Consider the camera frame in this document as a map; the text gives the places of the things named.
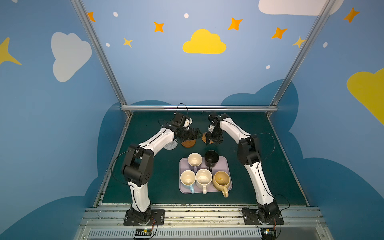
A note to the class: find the left small circuit board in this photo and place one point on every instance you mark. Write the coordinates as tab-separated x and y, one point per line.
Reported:
142	233

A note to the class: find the black ceramic mug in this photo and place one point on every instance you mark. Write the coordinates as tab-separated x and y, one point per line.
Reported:
211	159

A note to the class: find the cream mug blue handle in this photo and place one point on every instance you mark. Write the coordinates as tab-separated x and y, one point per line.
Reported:
188	179

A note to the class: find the left aluminium corner post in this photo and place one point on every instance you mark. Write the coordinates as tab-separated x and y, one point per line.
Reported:
88	26

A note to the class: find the aluminium corner post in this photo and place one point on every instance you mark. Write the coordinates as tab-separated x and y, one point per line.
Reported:
88	26
304	50

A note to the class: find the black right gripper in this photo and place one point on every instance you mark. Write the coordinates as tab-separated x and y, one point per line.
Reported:
214	135

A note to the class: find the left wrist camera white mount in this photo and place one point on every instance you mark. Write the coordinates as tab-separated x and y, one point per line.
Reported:
187	123

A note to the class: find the horizontal aluminium back rail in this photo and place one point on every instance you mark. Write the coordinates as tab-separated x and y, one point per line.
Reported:
158	108

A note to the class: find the lilac plastic tray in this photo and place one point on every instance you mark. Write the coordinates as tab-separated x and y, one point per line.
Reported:
222	165

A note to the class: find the lilac ceramic mug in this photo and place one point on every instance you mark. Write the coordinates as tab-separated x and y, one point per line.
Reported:
195	160

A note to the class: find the white cream ceramic mug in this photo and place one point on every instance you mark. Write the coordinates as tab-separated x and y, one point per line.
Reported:
203	179

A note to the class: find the tan woven rattan coaster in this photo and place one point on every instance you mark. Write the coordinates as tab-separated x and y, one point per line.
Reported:
204	139

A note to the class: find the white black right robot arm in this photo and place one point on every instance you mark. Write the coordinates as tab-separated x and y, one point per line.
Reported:
249	155

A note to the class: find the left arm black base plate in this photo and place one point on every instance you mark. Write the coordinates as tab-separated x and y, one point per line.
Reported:
157	216

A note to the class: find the right aluminium corner post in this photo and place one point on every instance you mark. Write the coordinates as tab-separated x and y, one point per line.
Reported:
304	50

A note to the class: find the right small circuit board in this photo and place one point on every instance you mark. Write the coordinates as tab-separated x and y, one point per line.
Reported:
268	234

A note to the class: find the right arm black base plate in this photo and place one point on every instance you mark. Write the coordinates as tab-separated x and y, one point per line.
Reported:
249	216

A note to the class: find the front aluminium base frame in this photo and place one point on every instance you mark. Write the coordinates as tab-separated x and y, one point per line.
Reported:
202	222

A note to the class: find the yellow ceramic mug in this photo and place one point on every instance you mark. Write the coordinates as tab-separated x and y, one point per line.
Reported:
221	182

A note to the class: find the small circuit board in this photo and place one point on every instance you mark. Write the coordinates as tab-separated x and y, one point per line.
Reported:
268	234
142	233

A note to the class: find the white woven rope coaster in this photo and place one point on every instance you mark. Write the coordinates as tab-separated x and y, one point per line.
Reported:
171	146

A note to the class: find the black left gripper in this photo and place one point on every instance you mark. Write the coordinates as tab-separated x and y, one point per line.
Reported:
193	133

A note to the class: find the large brown wooden coaster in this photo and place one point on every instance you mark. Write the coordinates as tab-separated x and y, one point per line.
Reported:
188	144

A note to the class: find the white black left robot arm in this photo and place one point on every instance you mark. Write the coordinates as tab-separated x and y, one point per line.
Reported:
138	164

